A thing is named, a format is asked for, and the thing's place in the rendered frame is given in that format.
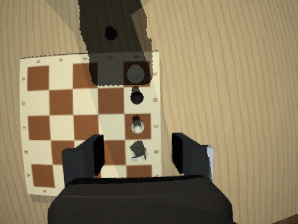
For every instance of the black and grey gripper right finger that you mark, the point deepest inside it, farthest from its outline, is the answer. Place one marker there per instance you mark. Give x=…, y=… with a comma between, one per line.
x=191, y=158

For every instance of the brown and cream chessboard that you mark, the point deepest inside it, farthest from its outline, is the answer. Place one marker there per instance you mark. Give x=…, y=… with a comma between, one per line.
x=66, y=99

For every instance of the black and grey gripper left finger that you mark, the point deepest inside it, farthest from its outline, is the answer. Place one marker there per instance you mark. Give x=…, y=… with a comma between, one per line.
x=84, y=161

